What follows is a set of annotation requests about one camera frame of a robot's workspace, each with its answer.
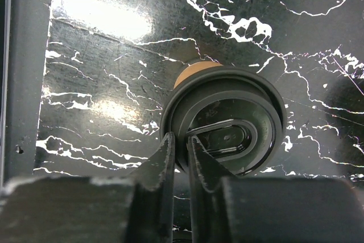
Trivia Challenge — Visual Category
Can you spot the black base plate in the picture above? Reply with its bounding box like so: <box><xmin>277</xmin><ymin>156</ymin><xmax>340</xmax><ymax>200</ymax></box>
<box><xmin>1</xmin><ymin>0</ymin><xmax>51</xmax><ymax>184</ymax></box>

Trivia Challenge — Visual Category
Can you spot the brown paper cup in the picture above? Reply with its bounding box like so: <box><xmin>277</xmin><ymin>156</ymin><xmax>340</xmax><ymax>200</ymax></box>
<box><xmin>173</xmin><ymin>61</ymin><xmax>222</xmax><ymax>89</ymax></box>

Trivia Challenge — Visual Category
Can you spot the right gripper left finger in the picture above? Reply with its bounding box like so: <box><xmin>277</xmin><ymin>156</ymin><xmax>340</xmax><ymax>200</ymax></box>
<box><xmin>1</xmin><ymin>133</ymin><xmax>175</xmax><ymax>242</ymax></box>

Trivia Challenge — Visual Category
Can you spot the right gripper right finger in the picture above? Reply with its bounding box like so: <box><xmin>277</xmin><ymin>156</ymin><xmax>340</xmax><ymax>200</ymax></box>
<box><xmin>187</xmin><ymin>136</ymin><xmax>363</xmax><ymax>242</ymax></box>

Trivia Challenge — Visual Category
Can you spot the black marble pattern mat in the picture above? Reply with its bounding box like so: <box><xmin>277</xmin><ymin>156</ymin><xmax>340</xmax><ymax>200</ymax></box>
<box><xmin>34</xmin><ymin>0</ymin><xmax>363</xmax><ymax>197</ymax></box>

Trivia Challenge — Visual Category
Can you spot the black plastic cup lid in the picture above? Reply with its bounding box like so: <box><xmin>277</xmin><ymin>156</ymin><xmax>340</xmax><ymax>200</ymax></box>
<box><xmin>160</xmin><ymin>65</ymin><xmax>287</xmax><ymax>176</ymax></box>

